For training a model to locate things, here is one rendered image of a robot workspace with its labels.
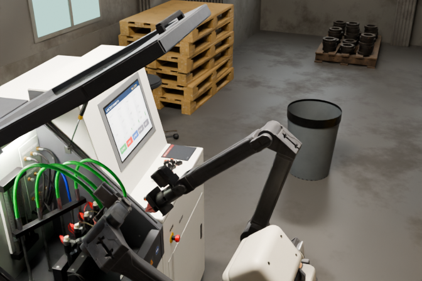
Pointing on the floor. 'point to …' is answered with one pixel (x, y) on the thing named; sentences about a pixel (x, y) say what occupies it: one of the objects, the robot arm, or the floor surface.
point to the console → (135, 165)
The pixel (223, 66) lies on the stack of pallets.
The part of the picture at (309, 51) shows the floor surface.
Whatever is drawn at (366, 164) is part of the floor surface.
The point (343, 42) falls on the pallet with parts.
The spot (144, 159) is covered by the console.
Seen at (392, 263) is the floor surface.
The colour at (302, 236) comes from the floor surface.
